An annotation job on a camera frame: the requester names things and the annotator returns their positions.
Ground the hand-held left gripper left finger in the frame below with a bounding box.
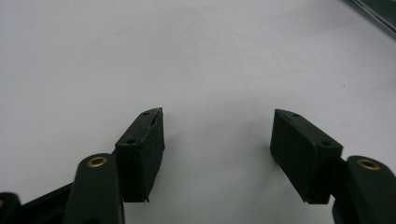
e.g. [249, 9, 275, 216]
[114, 106, 166, 203]

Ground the dark metal rail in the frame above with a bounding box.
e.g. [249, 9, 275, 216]
[342, 0, 396, 41]

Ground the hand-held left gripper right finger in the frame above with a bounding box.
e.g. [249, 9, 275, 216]
[269, 107, 345, 205]

